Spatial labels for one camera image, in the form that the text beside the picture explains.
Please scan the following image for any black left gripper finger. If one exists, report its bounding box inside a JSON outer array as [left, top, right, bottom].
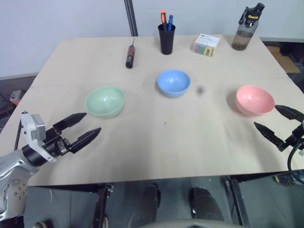
[[53, 112, 87, 133], [68, 127, 102, 154]]

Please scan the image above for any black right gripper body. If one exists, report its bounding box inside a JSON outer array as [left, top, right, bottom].
[[284, 120, 304, 150]]

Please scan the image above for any blue bowl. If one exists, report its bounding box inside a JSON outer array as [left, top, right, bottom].
[[156, 69, 191, 98]]

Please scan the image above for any pink-red bowl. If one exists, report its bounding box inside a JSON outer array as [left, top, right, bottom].
[[236, 85, 276, 116]]

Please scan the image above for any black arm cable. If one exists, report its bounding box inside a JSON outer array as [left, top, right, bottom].
[[286, 142, 304, 185], [14, 110, 27, 152]]

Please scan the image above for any white printed card box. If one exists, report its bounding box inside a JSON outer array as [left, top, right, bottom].
[[191, 33, 220, 57]]

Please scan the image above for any black pen cup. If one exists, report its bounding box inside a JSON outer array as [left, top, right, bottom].
[[158, 23, 176, 55]]

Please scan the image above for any black table leg frame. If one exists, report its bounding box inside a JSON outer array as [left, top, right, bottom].
[[91, 182, 114, 228], [222, 174, 251, 228]]

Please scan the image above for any orange and black marker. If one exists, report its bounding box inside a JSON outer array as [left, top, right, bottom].
[[160, 9, 168, 31]]

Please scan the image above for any black metal pole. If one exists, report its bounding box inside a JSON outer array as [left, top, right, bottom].
[[123, 0, 139, 37]]

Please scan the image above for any black and red screwdriver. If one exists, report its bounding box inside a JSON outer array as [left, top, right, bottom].
[[125, 38, 137, 69]]

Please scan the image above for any brown cardboard box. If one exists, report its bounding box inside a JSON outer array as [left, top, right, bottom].
[[267, 45, 301, 74]]

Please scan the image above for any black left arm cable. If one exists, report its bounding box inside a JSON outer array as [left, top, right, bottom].
[[14, 110, 27, 152]]

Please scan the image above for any red and grey device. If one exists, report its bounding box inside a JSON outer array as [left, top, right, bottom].
[[10, 89, 26, 105]]

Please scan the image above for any dark rounded foot shape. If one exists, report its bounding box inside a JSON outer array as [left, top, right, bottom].
[[142, 182, 162, 225], [189, 187, 225, 223]]

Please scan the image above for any green bowl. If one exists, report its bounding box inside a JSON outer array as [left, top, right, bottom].
[[85, 85, 126, 119]]

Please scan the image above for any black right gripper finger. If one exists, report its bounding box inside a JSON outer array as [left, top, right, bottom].
[[275, 104, 304, 122], [254, 122, 286, 152]]

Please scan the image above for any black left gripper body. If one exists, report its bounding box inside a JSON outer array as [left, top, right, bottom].
[[42, 124, 72, 157]]

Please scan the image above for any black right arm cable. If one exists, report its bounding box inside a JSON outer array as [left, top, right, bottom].
[[286, 142, 304, 185]]

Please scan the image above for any smoky bottle with black lid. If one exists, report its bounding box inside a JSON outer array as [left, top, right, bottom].
[[231, 2, 266, 51]]

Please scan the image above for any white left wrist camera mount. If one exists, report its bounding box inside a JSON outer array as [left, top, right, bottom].
[[20, 113, 57, 162]]

